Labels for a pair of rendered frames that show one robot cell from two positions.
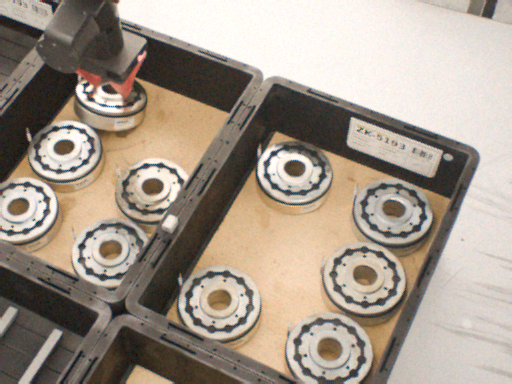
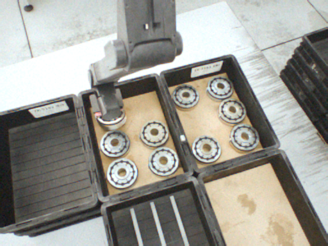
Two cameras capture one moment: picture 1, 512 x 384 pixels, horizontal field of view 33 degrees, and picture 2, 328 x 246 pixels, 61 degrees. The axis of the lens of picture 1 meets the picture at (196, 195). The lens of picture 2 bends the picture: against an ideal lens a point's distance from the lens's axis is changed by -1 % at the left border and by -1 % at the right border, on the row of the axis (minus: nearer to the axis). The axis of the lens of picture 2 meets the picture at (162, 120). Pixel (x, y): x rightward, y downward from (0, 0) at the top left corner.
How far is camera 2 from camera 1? 0.50 m
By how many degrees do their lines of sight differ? 25
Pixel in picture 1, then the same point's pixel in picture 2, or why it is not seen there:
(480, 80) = (186, 34)
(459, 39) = not seen: hidden behind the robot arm
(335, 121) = (186, 72)
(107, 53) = not seen: hidden behind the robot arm
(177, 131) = (138, 110)
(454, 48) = not seen: hidden behind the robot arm
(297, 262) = (209, 120)
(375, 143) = (200, 71)
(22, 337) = (162, 207)
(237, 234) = (186, 125)
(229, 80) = (145, 82)
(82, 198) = (132, 153)
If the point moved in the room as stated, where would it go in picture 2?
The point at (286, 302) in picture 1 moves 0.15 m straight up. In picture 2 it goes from (218, 133) to (226, 114)
